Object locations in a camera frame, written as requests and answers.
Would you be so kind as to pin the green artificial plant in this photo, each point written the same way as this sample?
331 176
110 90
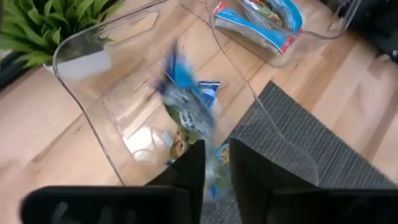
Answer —
31 25

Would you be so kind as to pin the white plant pot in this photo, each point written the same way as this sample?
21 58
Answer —
77 67

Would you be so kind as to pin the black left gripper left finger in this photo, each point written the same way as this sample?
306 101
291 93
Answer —
140 205

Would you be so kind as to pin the beige granola bar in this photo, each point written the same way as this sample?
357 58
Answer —
261 7

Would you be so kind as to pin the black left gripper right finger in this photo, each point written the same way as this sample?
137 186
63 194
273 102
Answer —
295 208

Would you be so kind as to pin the clear plastic bin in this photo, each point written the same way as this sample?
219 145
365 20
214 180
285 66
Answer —
317 43
109 102

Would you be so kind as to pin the grey ribbed mat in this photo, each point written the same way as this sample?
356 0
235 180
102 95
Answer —
311 140

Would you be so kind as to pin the blue snack packet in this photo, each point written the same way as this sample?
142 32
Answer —
189 105

